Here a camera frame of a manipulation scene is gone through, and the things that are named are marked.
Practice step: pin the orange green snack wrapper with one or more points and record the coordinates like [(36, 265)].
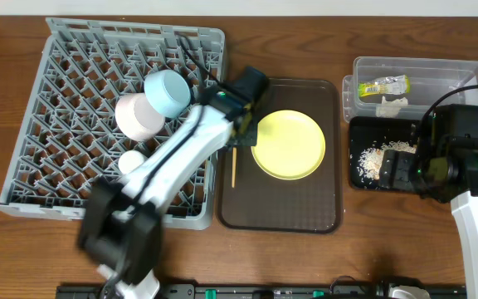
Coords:
[(389, 85)]

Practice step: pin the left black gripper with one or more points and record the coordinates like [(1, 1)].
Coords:
[(245, 135)]

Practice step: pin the crumpled white tissue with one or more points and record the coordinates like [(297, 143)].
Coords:
[(390, 109)]

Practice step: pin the light blue bowl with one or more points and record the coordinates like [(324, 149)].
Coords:
[(167, 92)]

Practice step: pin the wooden chopstick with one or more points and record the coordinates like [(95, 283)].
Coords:
[(234, 166)]

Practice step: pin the spilled rice food waste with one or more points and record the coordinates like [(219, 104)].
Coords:
[(370, 159)]

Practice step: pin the white pink cup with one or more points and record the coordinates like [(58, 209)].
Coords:
[(130, 160)]

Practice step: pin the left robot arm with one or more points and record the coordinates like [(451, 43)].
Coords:
[(123, 225)]

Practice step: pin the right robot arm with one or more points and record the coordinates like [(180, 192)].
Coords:
[(463, 148)]

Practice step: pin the yellow plate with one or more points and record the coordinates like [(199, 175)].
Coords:
[(290, 145)]

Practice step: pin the black waste tray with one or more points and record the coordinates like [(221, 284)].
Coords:
[(372, 133)]

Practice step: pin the clear plastic bin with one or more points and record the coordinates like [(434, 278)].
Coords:
[(430, 79)]

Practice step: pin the white pink bowl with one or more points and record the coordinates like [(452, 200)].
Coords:
[(136, 118)]

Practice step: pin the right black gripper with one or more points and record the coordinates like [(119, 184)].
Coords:
[(407, 169)]

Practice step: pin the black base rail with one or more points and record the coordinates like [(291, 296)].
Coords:
[(340, 287)]

